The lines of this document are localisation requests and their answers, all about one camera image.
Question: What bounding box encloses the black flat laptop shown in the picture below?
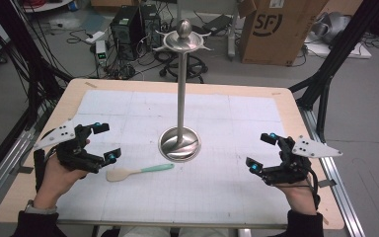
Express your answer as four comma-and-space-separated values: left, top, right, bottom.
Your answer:
201, 13, 234, 37

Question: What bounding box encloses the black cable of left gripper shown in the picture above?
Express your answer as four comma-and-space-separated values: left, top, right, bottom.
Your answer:
33, 148, 58, 194

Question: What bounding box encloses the white flat board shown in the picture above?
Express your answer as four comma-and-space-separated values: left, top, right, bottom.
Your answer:
303, 34, 373, 60

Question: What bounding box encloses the white device with green display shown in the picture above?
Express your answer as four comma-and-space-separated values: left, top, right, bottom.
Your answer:
94, 39, 110, 67

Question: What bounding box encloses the brown cardboard box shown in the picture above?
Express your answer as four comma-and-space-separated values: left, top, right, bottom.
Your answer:
238, 0, 331, 67

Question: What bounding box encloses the aluminium rail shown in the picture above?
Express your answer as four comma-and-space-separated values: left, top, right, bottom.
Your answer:
0, 107, 52, 219
296, 106, 367, 237

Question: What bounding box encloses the silver wristwatch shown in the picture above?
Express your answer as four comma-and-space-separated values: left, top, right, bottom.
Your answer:
24, 198, 59, 215

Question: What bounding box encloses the white power strip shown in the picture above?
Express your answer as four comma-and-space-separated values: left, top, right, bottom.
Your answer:
84, 30, 107, 45

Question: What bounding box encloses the person's right hand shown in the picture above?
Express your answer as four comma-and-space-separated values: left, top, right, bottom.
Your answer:
273, 174, 319, 217

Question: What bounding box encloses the steel utensil stand with hooks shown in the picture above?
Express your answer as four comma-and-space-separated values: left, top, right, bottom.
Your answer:
151, 18, 213, 164

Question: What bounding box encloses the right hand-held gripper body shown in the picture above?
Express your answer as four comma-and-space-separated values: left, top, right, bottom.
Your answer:
263, 133, 343, 188

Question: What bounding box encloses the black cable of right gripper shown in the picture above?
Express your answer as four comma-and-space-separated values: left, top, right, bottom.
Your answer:
304, 164, 322, 211

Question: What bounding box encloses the person's left hand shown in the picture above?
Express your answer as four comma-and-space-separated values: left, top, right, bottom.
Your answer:
33, 139, 92, 210

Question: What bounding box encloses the wooden spatula with green handle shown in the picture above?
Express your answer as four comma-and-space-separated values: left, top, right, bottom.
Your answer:
105, 162, 176, 183

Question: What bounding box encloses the black metal frame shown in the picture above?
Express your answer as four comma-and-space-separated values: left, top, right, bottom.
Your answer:
0, 0, 74, 192
288, 0, 379, 144

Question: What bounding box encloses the white metal post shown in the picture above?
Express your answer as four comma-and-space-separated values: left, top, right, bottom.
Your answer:
226, 0, 242, 62

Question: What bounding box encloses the slim black computer tower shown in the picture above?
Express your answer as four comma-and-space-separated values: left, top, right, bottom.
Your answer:
139, 3, 163, 47

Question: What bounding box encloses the white grid mat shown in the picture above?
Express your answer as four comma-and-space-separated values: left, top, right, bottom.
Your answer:
55, 89, 293, 225

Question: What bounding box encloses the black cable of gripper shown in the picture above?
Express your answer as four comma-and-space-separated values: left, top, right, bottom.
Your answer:
304, 164, 322, 211
33, 148, 58, 194

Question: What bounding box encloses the black office chair base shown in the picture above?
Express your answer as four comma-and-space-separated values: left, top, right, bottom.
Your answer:
153, 49, 210, 84

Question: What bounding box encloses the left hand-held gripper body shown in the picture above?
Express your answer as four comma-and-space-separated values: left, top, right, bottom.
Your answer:
34, 119, 104, 175

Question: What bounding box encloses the large black computer tower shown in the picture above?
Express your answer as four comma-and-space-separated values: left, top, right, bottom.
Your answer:
110, 5, 143, 62

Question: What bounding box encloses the silver crumpled bag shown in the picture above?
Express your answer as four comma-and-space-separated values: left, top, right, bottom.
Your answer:
310, 11, 353, 45

